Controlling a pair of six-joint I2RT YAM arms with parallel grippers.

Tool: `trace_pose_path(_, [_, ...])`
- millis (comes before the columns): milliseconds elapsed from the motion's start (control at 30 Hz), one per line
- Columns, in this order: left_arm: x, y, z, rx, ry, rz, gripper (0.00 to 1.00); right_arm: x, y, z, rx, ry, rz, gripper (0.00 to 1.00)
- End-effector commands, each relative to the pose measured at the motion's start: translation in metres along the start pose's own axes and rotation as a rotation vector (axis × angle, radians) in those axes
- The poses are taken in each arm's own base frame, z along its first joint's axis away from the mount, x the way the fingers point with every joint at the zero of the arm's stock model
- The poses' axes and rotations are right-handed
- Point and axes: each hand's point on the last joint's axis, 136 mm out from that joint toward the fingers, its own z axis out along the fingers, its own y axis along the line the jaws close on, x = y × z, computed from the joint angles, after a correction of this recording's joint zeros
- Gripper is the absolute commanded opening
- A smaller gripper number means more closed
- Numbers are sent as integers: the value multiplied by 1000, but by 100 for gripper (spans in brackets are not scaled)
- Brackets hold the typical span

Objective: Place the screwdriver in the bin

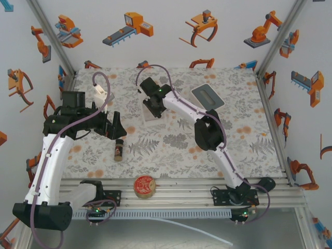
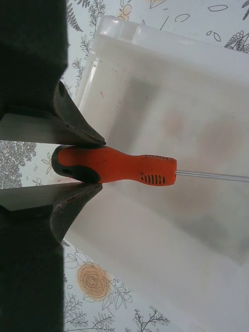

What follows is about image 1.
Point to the thin white tube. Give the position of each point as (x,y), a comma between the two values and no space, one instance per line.
(207,232)

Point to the right control board green light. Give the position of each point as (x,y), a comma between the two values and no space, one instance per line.
(242,215)

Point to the grey rectangular tray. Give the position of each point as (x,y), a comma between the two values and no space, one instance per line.
(207,97)

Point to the floral patterned table mat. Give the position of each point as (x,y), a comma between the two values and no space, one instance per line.
(181,153)

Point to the clear plastic case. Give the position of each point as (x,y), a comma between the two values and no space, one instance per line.
(150,119)

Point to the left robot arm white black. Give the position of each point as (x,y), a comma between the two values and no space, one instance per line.
(52,155)

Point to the aluminium frame post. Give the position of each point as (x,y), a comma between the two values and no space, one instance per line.
(280,39)
(52,39)

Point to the black round puck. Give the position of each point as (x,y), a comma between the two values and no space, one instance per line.
(267,184)

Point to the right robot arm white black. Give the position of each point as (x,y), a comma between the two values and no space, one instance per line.
(225,163)

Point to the left control board green light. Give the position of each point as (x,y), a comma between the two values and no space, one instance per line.
(97,211)

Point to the aluminium side rail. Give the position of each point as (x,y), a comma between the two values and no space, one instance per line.
(275,129)

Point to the round red gold tin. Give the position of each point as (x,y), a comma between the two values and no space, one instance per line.
(144,186)

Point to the small spice bottle black cap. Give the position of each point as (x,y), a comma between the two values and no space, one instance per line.
(119,153)

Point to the aluminium front rails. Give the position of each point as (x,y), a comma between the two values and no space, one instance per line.
(181,197)

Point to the control board green light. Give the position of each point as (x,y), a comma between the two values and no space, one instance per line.
(242,215)
(97,211)

